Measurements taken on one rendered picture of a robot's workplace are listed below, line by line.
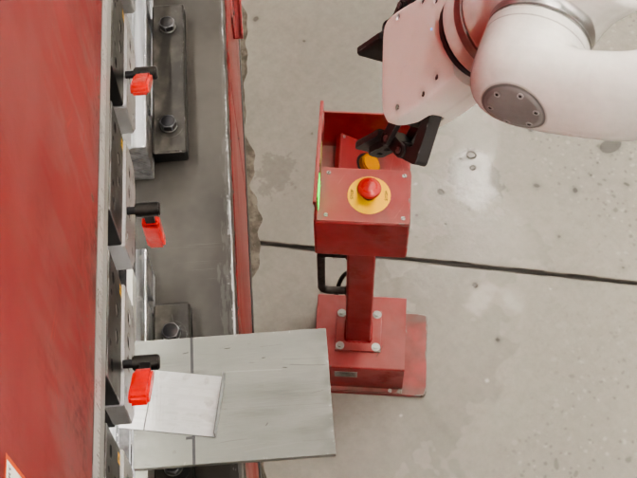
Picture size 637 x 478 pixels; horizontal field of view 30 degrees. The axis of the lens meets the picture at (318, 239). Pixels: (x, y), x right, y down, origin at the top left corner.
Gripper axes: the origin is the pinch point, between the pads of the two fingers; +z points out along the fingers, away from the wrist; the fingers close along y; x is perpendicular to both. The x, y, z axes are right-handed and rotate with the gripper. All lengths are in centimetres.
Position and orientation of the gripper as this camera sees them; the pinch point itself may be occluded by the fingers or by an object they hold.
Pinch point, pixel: (374, 98)
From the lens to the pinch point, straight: 108.4
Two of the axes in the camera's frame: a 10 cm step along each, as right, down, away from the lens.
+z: -5.0, 2.3, 8.3
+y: -0.3, 9.6, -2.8
